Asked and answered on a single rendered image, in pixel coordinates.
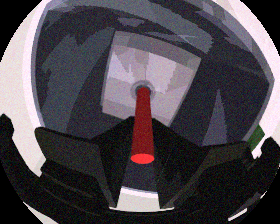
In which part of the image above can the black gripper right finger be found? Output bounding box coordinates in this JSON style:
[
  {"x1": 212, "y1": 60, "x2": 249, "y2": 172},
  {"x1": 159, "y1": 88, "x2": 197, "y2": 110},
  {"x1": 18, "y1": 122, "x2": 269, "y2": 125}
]
[{"x1": 152, "y1": 117, "x2": 248, "y2": 209}]

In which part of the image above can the red peg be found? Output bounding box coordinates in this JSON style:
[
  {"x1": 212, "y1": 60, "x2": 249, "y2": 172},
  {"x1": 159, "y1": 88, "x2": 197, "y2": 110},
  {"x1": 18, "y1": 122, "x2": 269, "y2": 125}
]
[{"x1": 131, "y1": 87, "x2": 155, "y2": 164}]

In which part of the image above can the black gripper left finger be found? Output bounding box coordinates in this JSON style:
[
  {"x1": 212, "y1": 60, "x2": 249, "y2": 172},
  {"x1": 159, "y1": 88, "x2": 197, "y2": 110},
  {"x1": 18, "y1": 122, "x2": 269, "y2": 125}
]
[{"x1": 34, "y1": 116, "x2": 135, "y2": 208}]

